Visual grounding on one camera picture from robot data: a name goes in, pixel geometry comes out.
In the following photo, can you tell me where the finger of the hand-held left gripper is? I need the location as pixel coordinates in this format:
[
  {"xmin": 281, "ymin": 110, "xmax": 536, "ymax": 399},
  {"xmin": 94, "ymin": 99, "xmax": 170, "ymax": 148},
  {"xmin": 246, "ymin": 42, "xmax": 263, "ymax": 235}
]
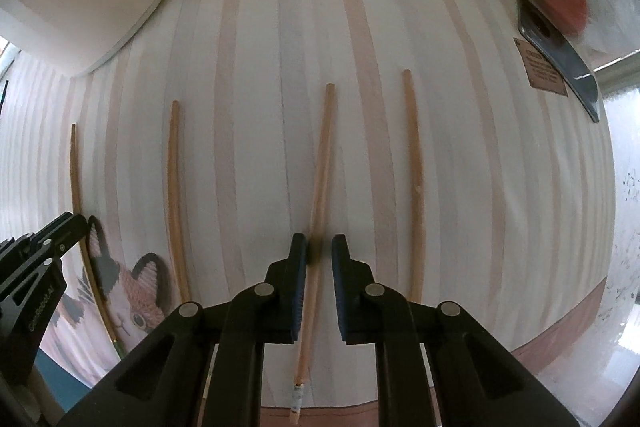
[{"xmin": 0, "ymin": 212, "xmax": 90, "ymax": 294}]

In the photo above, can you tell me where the striped cat print mat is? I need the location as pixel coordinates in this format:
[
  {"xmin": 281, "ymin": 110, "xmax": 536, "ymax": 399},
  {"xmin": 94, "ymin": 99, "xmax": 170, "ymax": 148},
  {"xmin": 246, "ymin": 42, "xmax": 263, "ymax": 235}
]
[{"xmin": 0, "ymin": 0, "xmax": 614, "ymax": 427}]

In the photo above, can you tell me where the light wooden chopstick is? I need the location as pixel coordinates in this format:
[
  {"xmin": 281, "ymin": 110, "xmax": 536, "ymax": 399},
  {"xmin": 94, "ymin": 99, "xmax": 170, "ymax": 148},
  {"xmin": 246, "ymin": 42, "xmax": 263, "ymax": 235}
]
[
  {"xmin": 401, "ymin": 69, "xmax": 427, "ymax": 304},
  {"xmin": 168, "ymin": 100, "xmax": 194, "ymax": 304}
]

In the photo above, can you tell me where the red jar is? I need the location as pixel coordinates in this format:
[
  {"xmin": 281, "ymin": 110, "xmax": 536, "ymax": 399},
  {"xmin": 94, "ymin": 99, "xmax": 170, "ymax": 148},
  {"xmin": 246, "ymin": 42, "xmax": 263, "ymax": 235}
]
[{"xmin": 542, "ymin": 0, "xmax": 589, "ymax": 36}]

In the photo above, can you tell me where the light chopstick with white label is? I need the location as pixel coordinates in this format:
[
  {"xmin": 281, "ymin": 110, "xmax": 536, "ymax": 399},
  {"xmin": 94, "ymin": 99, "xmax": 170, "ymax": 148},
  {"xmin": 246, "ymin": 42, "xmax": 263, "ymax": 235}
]
[{"xmin": 288, "ymin": 82, "xmax": 337, "ymax": 426}]

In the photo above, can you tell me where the brown card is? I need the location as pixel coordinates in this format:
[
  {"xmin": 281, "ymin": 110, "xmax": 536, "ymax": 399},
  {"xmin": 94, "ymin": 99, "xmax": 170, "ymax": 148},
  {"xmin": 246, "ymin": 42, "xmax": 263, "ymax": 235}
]
[{"xmin": 512, "ymin": 37, "xmax": 570, "ymax": 97}]

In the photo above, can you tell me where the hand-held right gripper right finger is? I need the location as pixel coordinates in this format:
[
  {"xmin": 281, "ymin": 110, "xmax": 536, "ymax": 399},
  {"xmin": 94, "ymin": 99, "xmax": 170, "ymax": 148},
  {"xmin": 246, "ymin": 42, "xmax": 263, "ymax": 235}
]
[{"xmin": 330, "ymin": 233, "xmax": 584, "ymax": 427}]

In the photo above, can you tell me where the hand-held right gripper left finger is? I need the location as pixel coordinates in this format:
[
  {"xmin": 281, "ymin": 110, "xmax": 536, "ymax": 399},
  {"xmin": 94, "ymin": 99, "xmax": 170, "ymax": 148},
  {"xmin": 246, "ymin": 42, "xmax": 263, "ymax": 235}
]
[{"xmin": 57, "ymin": 233, "xmax": 309, "ymax": 427}]

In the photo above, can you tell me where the light chopstick with green tip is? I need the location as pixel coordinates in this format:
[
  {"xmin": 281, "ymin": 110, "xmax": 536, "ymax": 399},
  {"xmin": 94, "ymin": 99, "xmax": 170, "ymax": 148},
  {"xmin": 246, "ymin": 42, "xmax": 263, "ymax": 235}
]
[{"xmin": 69, "ymin": 123, "xmax": 124, "ymax": 354}]

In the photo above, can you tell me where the blue smartphone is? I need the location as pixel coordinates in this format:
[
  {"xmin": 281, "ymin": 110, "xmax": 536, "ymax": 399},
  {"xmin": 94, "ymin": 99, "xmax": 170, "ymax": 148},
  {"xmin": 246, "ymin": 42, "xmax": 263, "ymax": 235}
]
[{"xmin": 517, "ymin": 0, "xmax": 600, "ymax": 124}]

